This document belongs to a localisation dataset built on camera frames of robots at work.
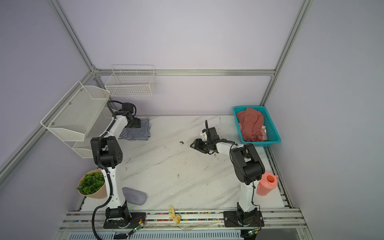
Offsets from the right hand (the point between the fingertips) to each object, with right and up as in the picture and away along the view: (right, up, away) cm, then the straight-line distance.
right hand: (192, 146), depth 95 cm
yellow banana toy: (-7, -33, -23) cm, 41 cm away
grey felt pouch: (-31, -25, -17) cm, 43 cm away
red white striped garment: (+50, +8, +9) cm, 52 cm away
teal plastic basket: (+55, +7, +5) cm, 56 cm away
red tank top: (+43, +15, +12) cm, 47 cm away
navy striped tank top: (-35, +8, +6) cm, 37 cm away
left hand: (-44, +15, +5) cm, 47 cm away
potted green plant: (-50, -17, -21) cm, 57 cm away
